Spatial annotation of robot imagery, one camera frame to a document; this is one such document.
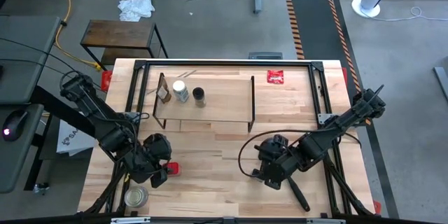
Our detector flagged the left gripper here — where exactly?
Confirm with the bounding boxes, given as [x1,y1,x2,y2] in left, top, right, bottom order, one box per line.
[125,149,169,189]

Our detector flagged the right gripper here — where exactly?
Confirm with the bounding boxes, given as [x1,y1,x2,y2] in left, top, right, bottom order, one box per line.
[251,153,299,190]

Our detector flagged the red-lid spice jar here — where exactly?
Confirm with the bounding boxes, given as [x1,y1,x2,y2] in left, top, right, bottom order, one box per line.
[161,162,182,178]

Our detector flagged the black ladle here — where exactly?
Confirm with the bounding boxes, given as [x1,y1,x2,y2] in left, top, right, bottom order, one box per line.
[286,176,312,213]

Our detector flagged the wooden shelf black metal legs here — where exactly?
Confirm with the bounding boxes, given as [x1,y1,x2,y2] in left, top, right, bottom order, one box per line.
[153,72,256,133]

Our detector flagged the white-lid spice jar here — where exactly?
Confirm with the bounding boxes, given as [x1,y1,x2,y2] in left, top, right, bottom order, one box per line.
[171,80,190,104]

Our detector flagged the black-lid glass spice jar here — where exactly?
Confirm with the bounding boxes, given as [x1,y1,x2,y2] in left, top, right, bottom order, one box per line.
[192,87,207,109]

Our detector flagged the white printed paper bag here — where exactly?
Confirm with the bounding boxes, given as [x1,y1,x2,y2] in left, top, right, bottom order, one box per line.
[55,118,97,157]

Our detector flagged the red sauce packet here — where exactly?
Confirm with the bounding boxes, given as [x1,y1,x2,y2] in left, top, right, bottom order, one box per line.
[267,69,285,85]

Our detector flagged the silver caster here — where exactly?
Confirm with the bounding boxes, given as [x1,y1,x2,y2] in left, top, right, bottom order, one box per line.
[33,181,50,196]

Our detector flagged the black desk base bar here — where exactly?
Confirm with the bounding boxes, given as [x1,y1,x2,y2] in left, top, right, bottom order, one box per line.
[23,85,99,192]

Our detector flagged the grey control box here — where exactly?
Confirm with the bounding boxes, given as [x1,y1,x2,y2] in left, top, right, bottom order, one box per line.
[248,52,284,60]

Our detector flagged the narrow grey desk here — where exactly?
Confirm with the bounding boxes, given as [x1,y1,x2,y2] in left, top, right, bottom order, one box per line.
[0,104,45,194]

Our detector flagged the black computer mouse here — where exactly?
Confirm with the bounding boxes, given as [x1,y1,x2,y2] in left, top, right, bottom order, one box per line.
[1,109,29,143]

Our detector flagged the brown wooden side table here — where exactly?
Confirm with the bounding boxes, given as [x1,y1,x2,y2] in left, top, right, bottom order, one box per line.
[80,20,169,71]

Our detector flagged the black mat orange striped edges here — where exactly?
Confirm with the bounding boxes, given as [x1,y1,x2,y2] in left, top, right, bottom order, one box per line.
[286,0,370,117]

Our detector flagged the large grey desk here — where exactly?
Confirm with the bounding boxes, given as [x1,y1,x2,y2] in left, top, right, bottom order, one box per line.
[0,15,61,105]

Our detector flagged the crumpled white cloth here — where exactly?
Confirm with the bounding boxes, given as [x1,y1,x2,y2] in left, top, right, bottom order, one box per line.
[117,0,156,22]

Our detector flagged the grey metal bar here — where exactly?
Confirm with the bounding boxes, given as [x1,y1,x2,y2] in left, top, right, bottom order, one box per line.
[433,66,448,104]

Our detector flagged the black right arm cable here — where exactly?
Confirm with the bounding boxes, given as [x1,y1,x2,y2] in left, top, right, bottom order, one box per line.
[237,128,339,179]

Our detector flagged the silver bracket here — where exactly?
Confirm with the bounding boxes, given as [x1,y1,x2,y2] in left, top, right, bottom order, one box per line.
[306,218,347,224]
[111,216,151,224]

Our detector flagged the black aluminium rig frame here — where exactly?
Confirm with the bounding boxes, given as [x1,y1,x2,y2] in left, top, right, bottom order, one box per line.
[85,59,377,218]

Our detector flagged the yellow cable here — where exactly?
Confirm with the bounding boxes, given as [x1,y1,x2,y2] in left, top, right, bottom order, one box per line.
[54,0,104,71]

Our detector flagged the thin white fan cable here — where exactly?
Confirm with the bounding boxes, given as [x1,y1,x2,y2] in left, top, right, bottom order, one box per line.
[360,6,448,22]

